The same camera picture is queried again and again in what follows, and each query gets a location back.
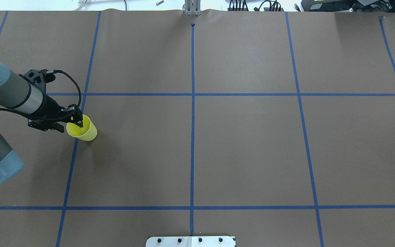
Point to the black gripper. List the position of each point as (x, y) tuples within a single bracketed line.
[(50, 107)]

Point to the yellow plastic cup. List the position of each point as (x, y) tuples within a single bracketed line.
[(88, 132)]

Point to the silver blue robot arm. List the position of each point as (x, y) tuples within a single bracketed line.
[(25, 95)]

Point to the white pedestal column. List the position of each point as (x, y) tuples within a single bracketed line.
[(191, 241)]

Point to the aluminium frame post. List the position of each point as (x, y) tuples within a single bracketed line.
[(192, 8)]

